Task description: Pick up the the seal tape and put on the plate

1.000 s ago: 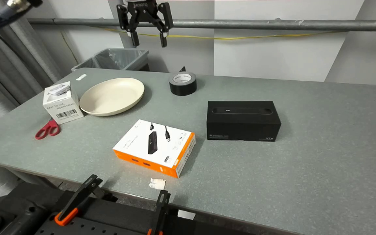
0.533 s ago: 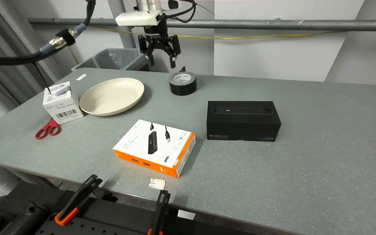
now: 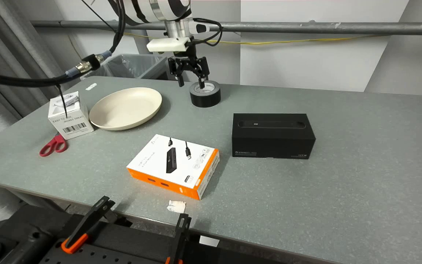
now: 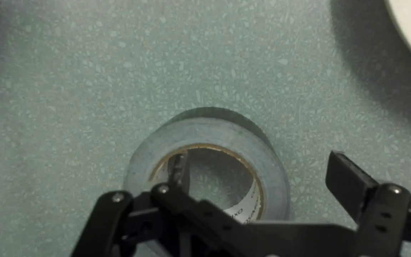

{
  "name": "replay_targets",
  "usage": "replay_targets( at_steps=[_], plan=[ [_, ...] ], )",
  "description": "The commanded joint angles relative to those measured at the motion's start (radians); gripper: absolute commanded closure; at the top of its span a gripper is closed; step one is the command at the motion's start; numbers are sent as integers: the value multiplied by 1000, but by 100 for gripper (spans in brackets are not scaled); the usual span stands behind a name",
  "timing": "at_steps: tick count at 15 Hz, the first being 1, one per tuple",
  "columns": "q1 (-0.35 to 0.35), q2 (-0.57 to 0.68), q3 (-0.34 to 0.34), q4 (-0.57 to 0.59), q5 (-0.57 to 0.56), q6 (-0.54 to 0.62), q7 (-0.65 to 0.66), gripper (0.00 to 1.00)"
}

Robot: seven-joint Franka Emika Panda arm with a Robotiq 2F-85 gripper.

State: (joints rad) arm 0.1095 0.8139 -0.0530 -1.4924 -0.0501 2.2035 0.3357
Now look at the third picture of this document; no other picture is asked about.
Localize small white cardboard box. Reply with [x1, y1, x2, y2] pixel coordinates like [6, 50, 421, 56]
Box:
[47, 91, 95, 140]

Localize black and orange clamp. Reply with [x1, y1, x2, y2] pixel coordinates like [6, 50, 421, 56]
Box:
[165, 213, 192, 264]
[60, 195, 116, 254]

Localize grey trash bin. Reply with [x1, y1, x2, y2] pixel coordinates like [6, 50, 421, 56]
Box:
[81, 54, 178, 81]

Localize cream plate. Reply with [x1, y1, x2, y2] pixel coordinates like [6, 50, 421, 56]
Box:
[89, 87, 163, 131]

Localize grey metal pipe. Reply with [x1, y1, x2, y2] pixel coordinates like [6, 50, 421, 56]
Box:
[30, 20, 422, 36]

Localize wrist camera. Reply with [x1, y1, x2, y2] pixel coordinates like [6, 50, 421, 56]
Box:
[146, 37, 190, 53]

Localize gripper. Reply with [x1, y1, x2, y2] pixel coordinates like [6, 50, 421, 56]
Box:
[167, 39, 211, 90]

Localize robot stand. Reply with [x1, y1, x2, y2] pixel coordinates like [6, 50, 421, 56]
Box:
[0, 203, 288, 264]

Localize yellow cable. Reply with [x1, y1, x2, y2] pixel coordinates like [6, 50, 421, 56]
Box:
[123, 32, 382, 47]

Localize red scissors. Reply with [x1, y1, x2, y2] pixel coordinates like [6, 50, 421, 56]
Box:
[39, 132, 68, 158]

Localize white and orange box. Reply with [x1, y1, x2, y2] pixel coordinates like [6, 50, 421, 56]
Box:
[126, 133, 221, 201]

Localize black tape roll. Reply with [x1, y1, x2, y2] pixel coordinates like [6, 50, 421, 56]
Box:
[189, 80, 222, 108]

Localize black box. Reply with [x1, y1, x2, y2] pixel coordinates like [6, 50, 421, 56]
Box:
[232, 113, 317, 160]

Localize white paper scrap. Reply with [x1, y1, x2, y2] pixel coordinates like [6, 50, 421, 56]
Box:
[166, 200, 187, 214]

